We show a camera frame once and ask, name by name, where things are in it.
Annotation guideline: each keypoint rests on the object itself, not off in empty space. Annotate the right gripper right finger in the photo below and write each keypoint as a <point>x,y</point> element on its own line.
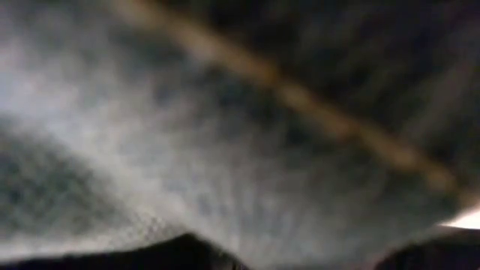
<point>442,251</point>

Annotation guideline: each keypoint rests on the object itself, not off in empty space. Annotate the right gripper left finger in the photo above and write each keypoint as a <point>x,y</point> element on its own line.
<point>168,255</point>

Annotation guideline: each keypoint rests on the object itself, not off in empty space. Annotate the dark denim jeans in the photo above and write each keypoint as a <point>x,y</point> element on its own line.
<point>240,112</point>

